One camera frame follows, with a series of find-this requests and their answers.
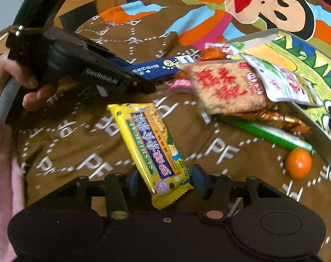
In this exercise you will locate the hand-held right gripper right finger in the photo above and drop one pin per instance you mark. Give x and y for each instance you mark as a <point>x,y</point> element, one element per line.
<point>199,176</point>

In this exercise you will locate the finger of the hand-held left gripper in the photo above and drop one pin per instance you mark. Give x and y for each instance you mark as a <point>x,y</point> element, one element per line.
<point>119,61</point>
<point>143,86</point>

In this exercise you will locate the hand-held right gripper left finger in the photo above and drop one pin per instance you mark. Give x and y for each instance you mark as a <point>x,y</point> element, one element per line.
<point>131,179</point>

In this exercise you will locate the blue snack packet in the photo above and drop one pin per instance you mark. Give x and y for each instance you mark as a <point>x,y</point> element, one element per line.
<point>154,69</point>

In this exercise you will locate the yellow biscuit packet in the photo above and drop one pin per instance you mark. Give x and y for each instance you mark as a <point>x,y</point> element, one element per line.
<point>151,142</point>

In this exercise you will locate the clear rice cracker packet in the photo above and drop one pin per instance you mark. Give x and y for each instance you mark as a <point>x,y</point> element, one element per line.
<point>225,87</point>

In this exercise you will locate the gold snack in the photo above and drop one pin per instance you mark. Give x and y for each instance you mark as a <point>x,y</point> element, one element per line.
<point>277,118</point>

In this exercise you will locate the small orange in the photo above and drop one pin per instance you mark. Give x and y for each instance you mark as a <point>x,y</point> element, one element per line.
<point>297,163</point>

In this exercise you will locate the metal tray with cartoon print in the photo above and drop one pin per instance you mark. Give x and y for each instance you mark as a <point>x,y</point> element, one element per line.
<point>304,57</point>

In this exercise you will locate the person's left forearm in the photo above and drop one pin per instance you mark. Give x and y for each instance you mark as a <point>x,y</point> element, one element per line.
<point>1,182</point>

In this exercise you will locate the person's left hand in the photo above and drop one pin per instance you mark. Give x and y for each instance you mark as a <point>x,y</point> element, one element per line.
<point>31,90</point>

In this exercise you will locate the red white snack packet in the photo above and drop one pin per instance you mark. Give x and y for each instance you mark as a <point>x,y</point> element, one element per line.
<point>181,83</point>

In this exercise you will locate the printed blanket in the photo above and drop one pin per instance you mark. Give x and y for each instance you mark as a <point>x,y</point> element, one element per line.
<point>86,131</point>

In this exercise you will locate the orange red snack packet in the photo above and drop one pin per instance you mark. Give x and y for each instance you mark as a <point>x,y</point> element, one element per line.
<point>211,54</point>

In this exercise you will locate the green sausage stick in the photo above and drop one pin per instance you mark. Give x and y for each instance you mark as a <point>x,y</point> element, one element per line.
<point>263,135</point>

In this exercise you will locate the white green snack packet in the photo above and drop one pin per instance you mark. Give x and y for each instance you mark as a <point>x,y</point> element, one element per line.
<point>280,82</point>

